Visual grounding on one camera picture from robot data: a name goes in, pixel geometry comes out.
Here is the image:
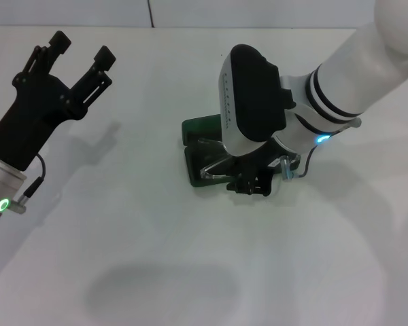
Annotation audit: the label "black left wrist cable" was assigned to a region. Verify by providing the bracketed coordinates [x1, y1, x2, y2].
[23, 154, 47, 198]

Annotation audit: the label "silver left elbow cable connector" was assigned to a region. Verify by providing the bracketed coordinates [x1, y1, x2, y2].
[8, 193, 30, 215]

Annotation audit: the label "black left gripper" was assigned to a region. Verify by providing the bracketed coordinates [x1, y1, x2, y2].
[0, 30, 118, 171]

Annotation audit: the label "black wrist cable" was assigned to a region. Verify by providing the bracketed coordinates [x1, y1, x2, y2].
[23, 154, 47, 198]
[294, 134, 331, 179]

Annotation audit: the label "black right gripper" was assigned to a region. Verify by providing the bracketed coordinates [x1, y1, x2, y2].
[226, 140, 300, 198]

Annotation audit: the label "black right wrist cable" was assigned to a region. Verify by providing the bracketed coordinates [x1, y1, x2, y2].
[294, 134, 331, 179]

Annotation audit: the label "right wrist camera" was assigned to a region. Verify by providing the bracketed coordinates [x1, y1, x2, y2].
[220, 43, 292, 156]

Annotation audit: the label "clear white glasses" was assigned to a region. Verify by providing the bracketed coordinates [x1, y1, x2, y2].
[197, 137, 246, 181]

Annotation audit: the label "green glasses case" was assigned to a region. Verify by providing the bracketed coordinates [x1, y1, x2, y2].
[181, 114, 300, 189]

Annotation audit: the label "silver right wrist connector plug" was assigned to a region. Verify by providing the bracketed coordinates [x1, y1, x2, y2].
[280, 155, 299, 181]

